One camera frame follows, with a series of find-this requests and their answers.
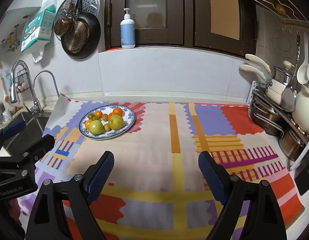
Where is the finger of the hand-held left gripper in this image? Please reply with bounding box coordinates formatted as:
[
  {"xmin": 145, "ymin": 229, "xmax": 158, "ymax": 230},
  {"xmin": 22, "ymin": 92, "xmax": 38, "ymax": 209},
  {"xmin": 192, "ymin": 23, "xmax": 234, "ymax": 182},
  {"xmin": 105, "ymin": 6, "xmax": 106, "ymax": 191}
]
[
  {"xmin": 0, "ymin": 120, "xmax": 26, "ymax": 155},
  {"xmin": 0, "ymin": 134, "xmax": 55, "ymax": 167}
]

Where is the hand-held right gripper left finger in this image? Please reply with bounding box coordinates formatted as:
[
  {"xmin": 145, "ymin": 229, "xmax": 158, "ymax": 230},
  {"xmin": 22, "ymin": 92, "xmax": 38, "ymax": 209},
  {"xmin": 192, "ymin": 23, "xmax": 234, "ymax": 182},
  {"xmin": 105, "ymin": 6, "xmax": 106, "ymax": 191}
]
[{"xmin": 24, "ymin": 151, "xmax": 115, "ymax": 240}]

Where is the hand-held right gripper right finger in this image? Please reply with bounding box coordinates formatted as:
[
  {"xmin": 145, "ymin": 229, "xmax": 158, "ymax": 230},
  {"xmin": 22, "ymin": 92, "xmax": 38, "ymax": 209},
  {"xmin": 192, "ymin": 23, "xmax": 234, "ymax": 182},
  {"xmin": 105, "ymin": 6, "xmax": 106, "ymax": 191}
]
[{"xmin": 198, "ymin": 151, "xmax": 287, "ymax": 240}]

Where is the blue white patterned plate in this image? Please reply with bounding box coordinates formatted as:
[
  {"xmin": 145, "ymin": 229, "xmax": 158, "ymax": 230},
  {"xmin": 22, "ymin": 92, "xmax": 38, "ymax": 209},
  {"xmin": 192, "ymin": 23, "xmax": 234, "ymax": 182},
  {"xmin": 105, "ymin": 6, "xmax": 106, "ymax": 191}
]
[{"xmin": 79, "ymin": 104, "xmax": 136, "ymax": 140}]

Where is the green apple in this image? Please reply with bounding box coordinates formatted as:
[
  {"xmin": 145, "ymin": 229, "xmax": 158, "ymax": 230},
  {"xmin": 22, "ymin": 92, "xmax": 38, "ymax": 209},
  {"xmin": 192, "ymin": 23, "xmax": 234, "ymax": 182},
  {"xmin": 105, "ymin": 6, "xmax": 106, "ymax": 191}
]
[
  {"xmin": 89, "ymin": 120, "xmax": 104, "ymax": 135},
  {"xmin": 108, "ymin": 115, "xmax": 124, "ymax": 131}
]

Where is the steel kitchen sink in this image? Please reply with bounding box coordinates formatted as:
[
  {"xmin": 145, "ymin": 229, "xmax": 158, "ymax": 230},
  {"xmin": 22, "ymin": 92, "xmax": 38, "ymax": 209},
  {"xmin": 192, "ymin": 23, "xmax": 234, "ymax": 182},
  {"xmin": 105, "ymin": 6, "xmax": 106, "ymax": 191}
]
[{"xmin": 0, "ymin": 111, "xmax": 51, "ymax": 153}]

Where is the chrome gooseneck faucet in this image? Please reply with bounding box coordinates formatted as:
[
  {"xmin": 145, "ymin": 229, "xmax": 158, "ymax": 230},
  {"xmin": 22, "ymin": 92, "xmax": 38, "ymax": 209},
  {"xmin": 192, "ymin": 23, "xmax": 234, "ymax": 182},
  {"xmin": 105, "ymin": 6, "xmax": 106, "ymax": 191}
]
[{"xmin": 23, "ymin": 70, "xmax": 60, "ymax": 115}]

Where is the colourful patterned mat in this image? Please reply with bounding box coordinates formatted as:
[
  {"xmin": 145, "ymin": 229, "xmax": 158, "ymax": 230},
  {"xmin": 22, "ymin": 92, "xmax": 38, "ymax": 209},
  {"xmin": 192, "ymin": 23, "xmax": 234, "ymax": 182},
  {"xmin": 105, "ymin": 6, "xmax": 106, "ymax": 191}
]
[{"xmin": 18, "ymin": 100, "xmax": 305, "ymax": 240}]

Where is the clear plastic bag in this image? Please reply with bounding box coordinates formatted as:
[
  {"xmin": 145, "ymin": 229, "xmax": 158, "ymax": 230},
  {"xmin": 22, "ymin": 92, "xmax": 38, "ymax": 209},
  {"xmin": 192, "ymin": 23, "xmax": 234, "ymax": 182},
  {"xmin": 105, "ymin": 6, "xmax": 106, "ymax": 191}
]
[{"xmin": 32, "ymin": 47, "xmax": 46, "ymax": 63}]

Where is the black induction cooktop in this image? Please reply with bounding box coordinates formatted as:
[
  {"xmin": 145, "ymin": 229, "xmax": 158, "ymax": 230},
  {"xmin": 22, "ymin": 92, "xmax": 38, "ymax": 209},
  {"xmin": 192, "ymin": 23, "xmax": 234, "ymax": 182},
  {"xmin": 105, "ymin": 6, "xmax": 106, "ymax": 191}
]
[{"xmin": 293, "ymin": 152, "xmax": 309, "ymax": 196}]

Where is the white plastic rack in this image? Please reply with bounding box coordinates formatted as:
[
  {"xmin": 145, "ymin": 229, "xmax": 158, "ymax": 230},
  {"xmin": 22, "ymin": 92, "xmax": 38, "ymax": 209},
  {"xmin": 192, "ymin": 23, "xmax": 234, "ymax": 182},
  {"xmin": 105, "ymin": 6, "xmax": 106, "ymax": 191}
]
[{"xmin": 248, "ymin": 80, "xmax": 266, "ymax": 115}]

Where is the green white cardboard box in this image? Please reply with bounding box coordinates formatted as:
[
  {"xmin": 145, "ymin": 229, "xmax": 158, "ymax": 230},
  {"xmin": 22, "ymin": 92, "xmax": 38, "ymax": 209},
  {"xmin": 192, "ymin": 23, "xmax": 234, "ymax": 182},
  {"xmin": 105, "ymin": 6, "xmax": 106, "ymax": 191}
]
[{"xmin": 21, "ymin": 4, "xmax": 56, "ymax": 53}]

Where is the steel ladle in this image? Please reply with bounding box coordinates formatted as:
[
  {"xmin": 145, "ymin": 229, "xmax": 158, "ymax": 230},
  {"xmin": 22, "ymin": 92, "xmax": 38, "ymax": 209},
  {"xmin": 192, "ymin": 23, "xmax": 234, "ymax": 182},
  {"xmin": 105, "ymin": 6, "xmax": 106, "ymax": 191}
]
[{"xmin": 282, "ymin": 31, "xmax": 301, "ymax": 112}]

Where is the brass perforated strainer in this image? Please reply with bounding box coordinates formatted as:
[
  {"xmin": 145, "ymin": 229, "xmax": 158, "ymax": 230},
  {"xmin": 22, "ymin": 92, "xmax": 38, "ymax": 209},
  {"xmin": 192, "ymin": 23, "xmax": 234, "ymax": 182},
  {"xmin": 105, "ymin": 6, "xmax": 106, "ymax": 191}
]
[{"xmin": 62, "ymin": 20, "xmax": 90, "ymax": 55}]

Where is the small brass pot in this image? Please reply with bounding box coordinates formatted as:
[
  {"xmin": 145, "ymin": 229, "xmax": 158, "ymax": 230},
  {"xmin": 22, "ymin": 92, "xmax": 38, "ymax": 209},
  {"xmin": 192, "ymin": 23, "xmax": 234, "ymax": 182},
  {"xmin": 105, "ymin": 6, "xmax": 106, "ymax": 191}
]
[{"xmin": 54, "ymin": 2, "xmax": 75, "ymax": 37}]

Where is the white kettle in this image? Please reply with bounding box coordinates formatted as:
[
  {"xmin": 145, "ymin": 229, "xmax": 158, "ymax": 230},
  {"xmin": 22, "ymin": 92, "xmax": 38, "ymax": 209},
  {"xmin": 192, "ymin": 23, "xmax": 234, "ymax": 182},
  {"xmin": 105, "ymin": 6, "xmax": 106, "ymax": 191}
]
[{"xmin": 291, "ymin": 84, "xmax": 309, "ymax": 130}]

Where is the stainless steel lidded pot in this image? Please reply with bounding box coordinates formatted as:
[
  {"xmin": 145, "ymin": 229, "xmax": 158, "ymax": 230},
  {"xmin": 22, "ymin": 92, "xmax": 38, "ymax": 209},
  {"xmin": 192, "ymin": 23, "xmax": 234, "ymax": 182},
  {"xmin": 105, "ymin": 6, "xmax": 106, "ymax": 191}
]
[{"xmin": 273, "ymin": 60, "xmax": 295, "ymax": 83}]

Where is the black frying pan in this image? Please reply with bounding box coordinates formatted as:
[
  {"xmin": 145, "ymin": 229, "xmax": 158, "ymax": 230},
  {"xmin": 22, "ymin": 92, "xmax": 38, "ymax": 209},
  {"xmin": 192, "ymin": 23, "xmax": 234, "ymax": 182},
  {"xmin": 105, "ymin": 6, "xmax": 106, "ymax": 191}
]
[{"xmin": 61, "ymin": 0, "xmax": 101, "ymax": 60}]

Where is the blue white pump bottle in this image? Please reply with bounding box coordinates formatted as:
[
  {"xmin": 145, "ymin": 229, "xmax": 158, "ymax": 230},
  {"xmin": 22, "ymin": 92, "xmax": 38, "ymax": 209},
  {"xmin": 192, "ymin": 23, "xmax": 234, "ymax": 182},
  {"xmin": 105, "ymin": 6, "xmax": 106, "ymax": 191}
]
[{"xmin": 120, "ymin": 8, "xmax": 136, "ymax": 50}]

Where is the black wire basket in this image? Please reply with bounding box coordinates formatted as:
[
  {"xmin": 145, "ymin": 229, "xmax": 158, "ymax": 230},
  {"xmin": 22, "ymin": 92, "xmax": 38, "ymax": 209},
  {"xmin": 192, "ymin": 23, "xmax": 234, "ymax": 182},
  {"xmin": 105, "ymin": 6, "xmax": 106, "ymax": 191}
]
[{"xmin": 16, "ymin": 72, "xmax": 28, "ymax": 93}]

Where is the brass wall hook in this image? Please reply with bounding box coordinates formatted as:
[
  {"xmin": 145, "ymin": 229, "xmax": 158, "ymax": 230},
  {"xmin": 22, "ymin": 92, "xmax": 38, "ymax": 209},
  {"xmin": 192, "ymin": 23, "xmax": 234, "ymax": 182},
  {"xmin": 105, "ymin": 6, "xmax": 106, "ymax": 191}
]
[
  {"xmin": 1, "ymin": 32, "xmax": 20, "ymax": 53},
  {"xmin": 13, "ymin": 24, "xmax": 21, "ymax": 45}
]

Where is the cream handled pan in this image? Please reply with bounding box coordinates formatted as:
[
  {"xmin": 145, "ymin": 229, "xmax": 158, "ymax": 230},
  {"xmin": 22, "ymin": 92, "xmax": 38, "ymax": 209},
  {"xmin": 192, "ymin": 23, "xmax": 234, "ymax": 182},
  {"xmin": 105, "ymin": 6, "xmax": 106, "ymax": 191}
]
[{"xmin": 239, "ymin": 64, "xmax": 289, "ymax": 104}]

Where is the dark brown window frame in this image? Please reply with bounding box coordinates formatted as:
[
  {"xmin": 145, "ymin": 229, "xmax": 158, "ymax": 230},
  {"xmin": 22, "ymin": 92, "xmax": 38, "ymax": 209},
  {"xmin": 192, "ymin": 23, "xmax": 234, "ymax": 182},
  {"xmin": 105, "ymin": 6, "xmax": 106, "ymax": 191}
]
[{"xmin": 98, "ymin": 0, "xmax": 257, "ymax": 57}]

